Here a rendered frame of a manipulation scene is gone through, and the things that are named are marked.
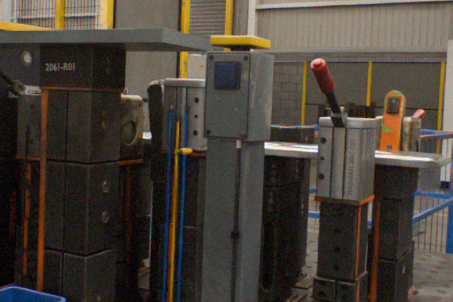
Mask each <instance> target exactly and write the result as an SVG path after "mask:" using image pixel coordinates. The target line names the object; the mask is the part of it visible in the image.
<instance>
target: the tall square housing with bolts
mask: <svg viewBox="0 0 453 302"><path fill-rule="evenodd" d="M164 86H166V87H164V100H163V119H162V149H160V153H163V154H166V156H165V178H164V214H163V220H165V221H166V222H165V223H162V224H160V241H159V260H158V284H159V285H158V286H157V302H201V294H202V260H203V243H204V210H205V192H206V160H207V151H206V152H192V153H190V154H186V155H180V156H177V155H175V150H176V149H177V148H197V149H203V148H205V147H207V143H208V138H203V130H204V96H205V80H199V79H172V78H166V79H164Z"/></svg>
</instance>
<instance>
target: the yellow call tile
mask: <svg viewBox="0 0 453 302"><path fill-rule="evenodd" d="M210 44H211V45H212V46H216V47H222V48H226V49H230V50H231V51H250V49H270V41H269V40H266V39H263V38H258V37H255V36H211V37H210Z"/></svg>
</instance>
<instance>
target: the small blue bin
mask: <svg viewBox="0 0 453 302"><path fill-rule="evenodd" d="M0 302H65V298H63V297H59V296H55V295H50V294H46V293H42V292H38V291H33V290H30V289H25V288H21V287H18V286H11V287H7V288H5V289H1V290H0Z"/></svg>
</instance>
